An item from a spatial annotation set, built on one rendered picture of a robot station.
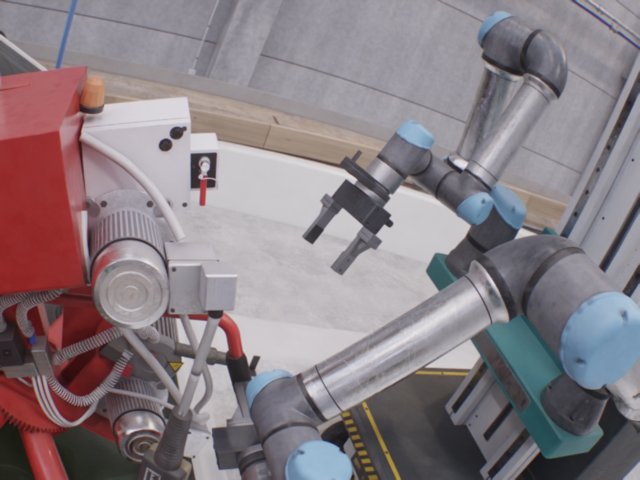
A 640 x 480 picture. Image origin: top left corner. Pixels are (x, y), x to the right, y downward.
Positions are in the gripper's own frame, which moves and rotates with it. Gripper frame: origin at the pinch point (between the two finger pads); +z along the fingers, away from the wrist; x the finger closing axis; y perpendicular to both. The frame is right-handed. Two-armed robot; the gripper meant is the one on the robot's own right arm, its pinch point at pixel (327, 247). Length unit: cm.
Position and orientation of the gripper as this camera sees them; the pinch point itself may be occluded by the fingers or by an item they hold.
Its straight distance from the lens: 124.0
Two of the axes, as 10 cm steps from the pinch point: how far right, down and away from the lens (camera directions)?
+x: -4.2, -4.4, 7.9
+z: -6.2, 7.8, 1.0
